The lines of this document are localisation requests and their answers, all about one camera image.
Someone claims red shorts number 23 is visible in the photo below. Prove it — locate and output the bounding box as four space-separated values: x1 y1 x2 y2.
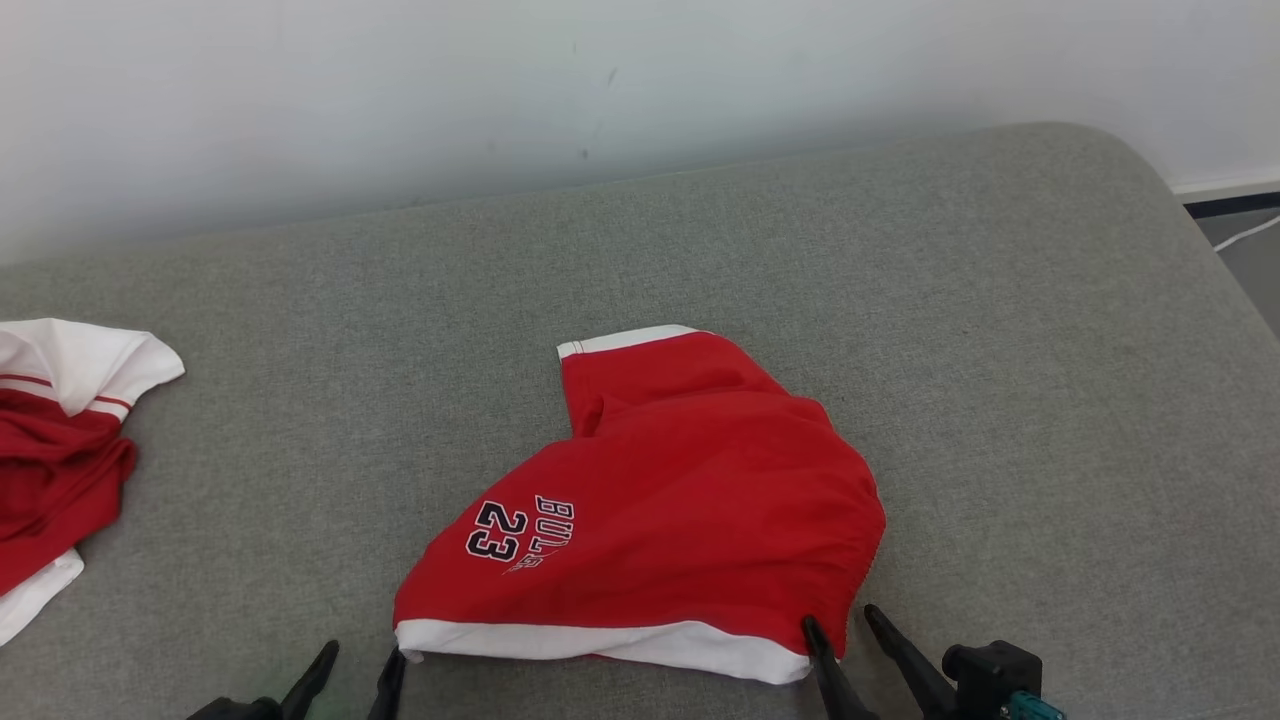
393 325 887 686

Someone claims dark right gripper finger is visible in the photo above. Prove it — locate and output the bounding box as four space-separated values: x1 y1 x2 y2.
800 614 881 720
863 604 963 720

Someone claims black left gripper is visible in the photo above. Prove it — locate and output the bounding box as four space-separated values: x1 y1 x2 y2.
185 640 407 720

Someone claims red white basketball jersey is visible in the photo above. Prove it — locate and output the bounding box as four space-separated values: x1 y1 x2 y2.
0 318 186 648

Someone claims white floor cable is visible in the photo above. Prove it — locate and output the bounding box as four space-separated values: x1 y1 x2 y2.
1213 214 1280 253

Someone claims black baseboard strip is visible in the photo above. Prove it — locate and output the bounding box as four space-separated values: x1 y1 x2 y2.
1183 190 1280 219

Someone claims black cable teal connector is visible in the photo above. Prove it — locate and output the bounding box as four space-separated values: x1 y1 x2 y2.
1005 690 1067 720

